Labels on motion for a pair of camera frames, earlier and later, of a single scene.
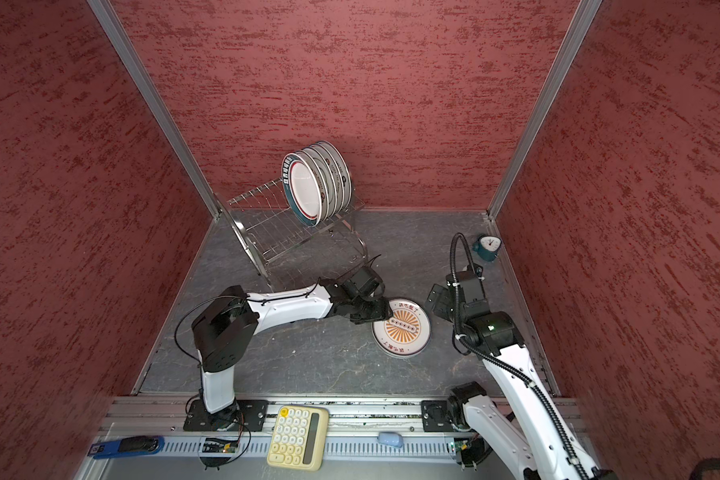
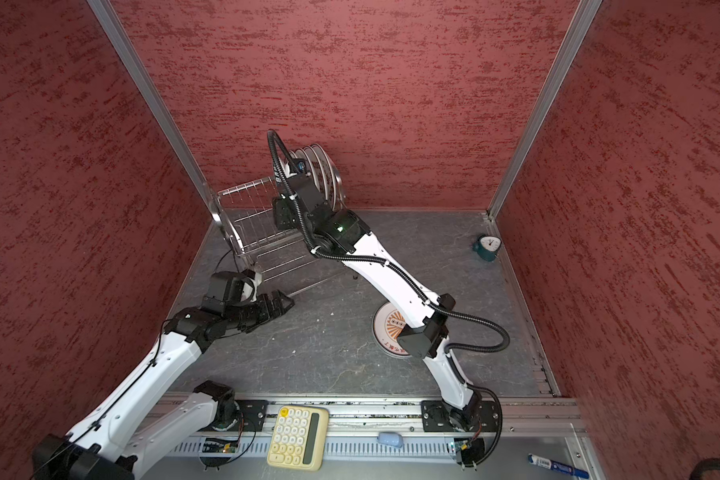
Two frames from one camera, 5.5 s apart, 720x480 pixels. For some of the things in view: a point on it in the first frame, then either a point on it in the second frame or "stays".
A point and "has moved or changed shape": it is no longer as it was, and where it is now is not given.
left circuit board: x=220 y=447 stays
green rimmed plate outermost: x=344 y=170 has moved or changed shape
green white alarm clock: x=487 y=247 stays
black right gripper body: x=444 y=305 → x=287 y=210
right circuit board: x=460 y=444 stays
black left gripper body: x=369 y=309 → x=258 y=312
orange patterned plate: x=406 y=332 stays
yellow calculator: x=299 y=438 stays
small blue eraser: x=390 y=439 stays
